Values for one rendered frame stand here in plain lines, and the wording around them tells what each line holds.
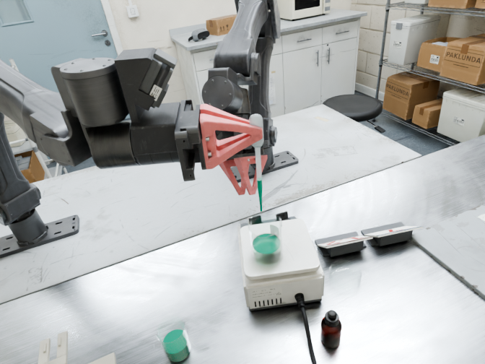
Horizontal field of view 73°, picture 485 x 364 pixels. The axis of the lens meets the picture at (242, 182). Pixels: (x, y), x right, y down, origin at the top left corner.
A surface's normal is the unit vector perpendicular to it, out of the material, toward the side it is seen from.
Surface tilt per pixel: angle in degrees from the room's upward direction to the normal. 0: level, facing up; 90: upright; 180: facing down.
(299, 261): 0
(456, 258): 0
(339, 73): 90
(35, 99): 24
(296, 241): 0
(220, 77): 61
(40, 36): 90
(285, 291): 90
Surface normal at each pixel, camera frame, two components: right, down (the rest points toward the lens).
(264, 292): 0.09, 0.54
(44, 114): 0.26, -0.67
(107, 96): 0.71, 0.37
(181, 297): -0.11, -0.83
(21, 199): 0.85, 0.45
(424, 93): 0.31, 0.53
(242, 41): -0.18, -0.59
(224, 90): -0.27, 0.08
